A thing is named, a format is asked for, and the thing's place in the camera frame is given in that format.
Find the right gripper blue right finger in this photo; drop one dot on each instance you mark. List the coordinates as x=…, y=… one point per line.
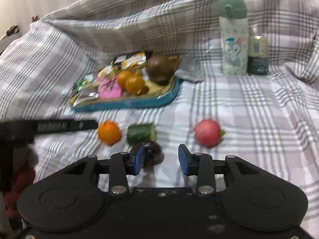
x=200, y=165

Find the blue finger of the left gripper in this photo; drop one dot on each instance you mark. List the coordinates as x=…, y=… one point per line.
x=83, y=125

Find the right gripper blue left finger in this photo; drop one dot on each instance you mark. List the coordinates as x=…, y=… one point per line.
x=121, y=165

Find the cucumber piece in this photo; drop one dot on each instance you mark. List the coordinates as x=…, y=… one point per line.
x=137, y=133

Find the small pink radish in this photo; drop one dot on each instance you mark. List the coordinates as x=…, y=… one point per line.
x=208, y=133

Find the orange tangerine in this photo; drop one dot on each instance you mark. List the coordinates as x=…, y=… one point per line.
x=109, y=133

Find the brown clear snack packet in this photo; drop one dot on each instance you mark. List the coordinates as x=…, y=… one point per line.
x=86, y=95

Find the green foil candy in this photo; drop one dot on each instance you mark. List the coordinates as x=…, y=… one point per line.
x=79, y=85

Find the pink snack packet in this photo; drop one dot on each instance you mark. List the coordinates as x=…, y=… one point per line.
x=109, y=88

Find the small orange in tin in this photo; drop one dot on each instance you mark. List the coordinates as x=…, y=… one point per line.
x=134, y=84
x=122, y=77

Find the blue gold snack tin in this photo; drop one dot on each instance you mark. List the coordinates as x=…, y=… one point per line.
x=153, y=95

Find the yellow pastry packet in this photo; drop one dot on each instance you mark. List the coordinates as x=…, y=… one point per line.
x=129, y=60

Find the silver foil wrapper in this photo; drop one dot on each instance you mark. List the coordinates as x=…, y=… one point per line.
x=190, y=69

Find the grey plaid sofa cover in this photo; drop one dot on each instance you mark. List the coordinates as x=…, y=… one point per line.
x=271, y=120

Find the brown kiwi fruit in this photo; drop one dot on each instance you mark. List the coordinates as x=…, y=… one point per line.
x=161, y=68

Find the small green jar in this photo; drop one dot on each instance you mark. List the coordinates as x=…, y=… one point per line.
x=258, y=55

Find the white green cartoon bottle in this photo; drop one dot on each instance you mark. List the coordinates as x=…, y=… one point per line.
x=234, y=31

